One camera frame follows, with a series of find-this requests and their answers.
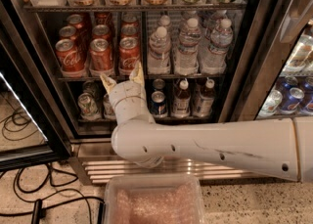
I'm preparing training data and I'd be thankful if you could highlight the left brown juice bottle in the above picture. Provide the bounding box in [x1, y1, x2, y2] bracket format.
[172, 79, 191, 118]

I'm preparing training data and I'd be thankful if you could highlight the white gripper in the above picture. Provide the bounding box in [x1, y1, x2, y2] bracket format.
[100, 61, 155, 124]

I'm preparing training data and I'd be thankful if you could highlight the steel fridge bottom grille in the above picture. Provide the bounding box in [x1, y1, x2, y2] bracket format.
[71, 138, 268, 185]

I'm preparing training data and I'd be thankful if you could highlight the back left water bottle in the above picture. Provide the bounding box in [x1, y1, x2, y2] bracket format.
[157, 15, 172, 33]

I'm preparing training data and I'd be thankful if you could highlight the second row middle coke can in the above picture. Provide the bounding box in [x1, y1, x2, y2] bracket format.
[92, 24, 112, 42]

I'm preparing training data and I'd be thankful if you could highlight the second row coke can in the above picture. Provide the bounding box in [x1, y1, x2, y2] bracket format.
[92, 24, 112, 42]
[120, 25, 139, 38]
[59, 25, 81, 44]

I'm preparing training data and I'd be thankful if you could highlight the brown juice bottle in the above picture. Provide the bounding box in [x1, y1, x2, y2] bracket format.
[172, 79, 191, 118]
[193, 79, 215, 117]

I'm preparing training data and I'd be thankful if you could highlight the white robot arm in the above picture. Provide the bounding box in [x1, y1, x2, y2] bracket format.
[100, 63, 313, 182]

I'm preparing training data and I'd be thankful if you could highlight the front right water bottle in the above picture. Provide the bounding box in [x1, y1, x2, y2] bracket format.
[201, 19, 233, 74]

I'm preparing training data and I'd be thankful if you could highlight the clear plastic bin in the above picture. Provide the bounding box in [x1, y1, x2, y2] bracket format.
[102, 174, 206, 224]

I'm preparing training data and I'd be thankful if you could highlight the front middle water bottle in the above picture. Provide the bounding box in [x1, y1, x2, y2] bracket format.
[175, 18, 201, 75]

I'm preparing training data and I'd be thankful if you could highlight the front right blue pepsi can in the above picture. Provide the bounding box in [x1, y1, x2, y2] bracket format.
[151, 91, 167, 117]

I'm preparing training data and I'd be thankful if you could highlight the front left green soda can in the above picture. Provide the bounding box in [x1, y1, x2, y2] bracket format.
[78, 93, 101, 120]

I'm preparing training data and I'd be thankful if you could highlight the back left green soda can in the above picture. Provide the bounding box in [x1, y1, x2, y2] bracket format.
[82, 81, 100, 100]

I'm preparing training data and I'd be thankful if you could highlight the back right pepsi can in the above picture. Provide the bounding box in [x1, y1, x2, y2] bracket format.
[153, 78, 165, 91]

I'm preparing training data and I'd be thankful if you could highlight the right sliding fridge door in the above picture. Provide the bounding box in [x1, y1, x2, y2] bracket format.
[218, 0, 313, 122]

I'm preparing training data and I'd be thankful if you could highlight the front left water bottle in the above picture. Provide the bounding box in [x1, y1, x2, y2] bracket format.
[148, 26, 171, 74]

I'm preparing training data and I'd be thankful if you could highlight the right brown juice bottle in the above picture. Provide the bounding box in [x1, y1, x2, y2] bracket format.
[193, 79, 215, 117]

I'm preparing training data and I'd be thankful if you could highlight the water bottle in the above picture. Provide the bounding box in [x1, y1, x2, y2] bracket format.
[175, 18, 201, 75]
[148, 26, 171, 74]
[205, 10, 227, 37]
[201, 19, 233, 74]
[157, 15, 172, 33]

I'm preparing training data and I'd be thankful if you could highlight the back right water bottle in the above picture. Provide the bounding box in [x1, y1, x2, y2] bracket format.
[205, 10, 227, 37]

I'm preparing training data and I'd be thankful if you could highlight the second row right coke can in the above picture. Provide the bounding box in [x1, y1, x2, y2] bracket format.
[120, 25, 139, 38]

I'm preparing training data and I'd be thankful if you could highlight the open glass fridge door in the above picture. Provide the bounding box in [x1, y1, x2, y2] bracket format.
[0, 5, 69, 172]

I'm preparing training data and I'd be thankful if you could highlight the second row left coke can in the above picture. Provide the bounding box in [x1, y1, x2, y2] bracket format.
[59, 25, 81, 44]

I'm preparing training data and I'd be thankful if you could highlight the green soda can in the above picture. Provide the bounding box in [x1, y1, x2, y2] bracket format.
[78, 93, 101, 120]
[82, 81, 100, 100]
[103, 94, 115, 119]

